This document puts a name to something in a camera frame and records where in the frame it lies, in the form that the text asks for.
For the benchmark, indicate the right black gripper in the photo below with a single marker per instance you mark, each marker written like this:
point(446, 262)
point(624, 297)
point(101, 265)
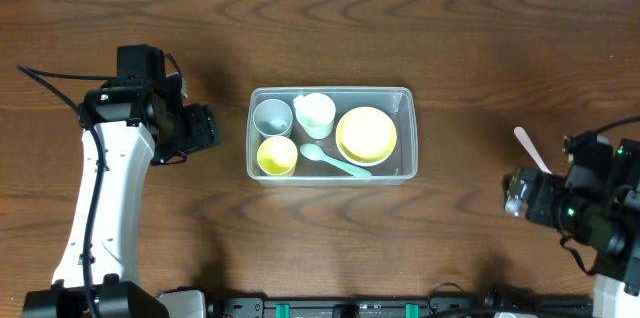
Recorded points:
point(538, 196)

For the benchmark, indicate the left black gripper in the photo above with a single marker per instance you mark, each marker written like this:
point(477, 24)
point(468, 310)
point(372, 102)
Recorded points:
point(201, 126)

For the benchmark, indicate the pale pink plastic fork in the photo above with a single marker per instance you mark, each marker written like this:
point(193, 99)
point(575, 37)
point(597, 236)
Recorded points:
point(526, 142)

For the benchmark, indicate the grey plastic cup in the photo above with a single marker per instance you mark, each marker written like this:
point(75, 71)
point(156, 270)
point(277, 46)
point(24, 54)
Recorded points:
point(273, 117)

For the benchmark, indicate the yellow plastic cup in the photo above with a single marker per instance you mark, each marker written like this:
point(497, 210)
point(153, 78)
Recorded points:
point(277, 156)

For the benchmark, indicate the white plastic cup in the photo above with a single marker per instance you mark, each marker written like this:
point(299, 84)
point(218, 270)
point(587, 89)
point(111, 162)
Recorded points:
point(315, 112)

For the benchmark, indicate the mint green plastic spoon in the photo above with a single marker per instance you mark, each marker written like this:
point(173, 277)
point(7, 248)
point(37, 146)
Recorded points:
point(314, 152)

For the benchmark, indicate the yellow plastic bowl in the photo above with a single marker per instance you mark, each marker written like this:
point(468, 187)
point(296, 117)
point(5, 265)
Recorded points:
point(366, 129)

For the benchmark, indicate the white plastic bowl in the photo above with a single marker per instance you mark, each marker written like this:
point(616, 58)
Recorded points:
point(368, 160)

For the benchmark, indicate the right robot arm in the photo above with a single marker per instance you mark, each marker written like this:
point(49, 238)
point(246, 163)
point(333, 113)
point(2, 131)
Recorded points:
point(615, 239)

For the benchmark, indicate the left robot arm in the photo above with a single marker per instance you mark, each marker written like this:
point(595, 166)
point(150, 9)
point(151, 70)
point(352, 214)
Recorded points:
point(98, 273)

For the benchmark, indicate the clear plastic container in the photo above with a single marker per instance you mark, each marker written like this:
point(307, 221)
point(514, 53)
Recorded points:
point(396, 102)

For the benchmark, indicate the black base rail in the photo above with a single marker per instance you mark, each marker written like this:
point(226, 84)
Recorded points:
point(445, 300)

